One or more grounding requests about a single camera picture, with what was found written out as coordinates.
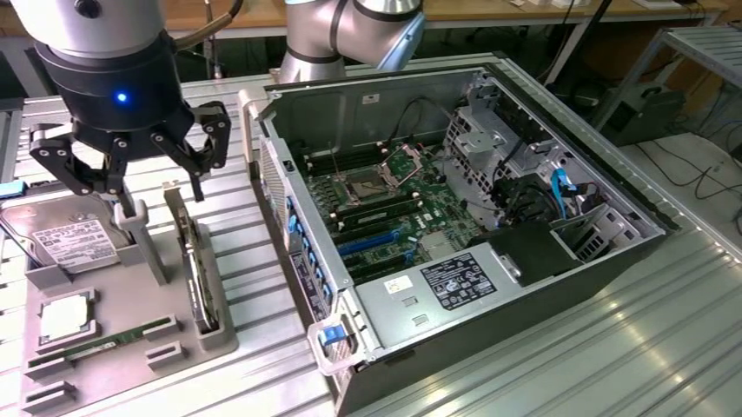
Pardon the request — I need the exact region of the silver chipset heat sink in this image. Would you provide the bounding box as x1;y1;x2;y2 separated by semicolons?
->
416;232;459;257

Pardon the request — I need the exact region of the grey metal shelf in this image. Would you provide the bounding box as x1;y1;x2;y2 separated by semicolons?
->
590;25;742;131

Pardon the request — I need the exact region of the long black wire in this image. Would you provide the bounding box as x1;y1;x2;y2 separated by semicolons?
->
391;97;465;145

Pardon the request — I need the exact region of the beige robot cable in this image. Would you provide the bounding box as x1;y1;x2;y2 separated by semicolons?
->
172;0;246;49

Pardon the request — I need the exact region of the installed black RAM stick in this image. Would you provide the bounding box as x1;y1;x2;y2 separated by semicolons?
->
339;203;422;229

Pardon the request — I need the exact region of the graphics card with metal bracket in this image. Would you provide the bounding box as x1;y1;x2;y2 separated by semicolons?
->
162;182;226;338

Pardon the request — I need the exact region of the grey power supply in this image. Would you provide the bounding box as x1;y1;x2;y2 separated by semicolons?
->
352;242;525;349

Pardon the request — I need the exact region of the metal socket cover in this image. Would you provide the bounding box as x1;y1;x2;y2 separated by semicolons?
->
379;145;424;175

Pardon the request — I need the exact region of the green loose RAM stick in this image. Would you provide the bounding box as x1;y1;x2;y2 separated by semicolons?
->
31;325;170;361

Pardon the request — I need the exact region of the blue SATA wire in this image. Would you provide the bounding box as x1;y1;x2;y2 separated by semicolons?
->
553;168;581;222

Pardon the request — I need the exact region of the wooden desk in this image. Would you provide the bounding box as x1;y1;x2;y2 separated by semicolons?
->
416;0;729;30

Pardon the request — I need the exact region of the metal disk bay cage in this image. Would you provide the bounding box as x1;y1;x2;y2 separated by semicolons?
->
443;73;558;209

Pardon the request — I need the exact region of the green motherboard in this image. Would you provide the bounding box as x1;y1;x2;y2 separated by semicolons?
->
300;138;483;283

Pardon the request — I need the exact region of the silver hard disk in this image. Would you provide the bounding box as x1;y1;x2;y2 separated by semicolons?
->
0;197;132;275

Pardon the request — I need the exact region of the grey parts rack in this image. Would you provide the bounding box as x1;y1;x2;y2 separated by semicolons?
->
20;202;243;414

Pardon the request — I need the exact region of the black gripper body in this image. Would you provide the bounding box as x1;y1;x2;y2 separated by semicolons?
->
33;30;196;162

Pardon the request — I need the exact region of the black box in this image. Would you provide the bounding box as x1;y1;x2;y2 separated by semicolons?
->
602;84;689;147

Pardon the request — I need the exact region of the black PC case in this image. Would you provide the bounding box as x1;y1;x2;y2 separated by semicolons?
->
240;63;681;416

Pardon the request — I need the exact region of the blue expansion slot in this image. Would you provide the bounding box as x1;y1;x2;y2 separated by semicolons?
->
335;232;402;257

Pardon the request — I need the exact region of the CPU socket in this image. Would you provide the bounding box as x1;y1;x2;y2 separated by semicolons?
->
344;167;395;199

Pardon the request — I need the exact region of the silver CPU chip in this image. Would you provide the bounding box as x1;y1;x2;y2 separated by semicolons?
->
39;299;94;340

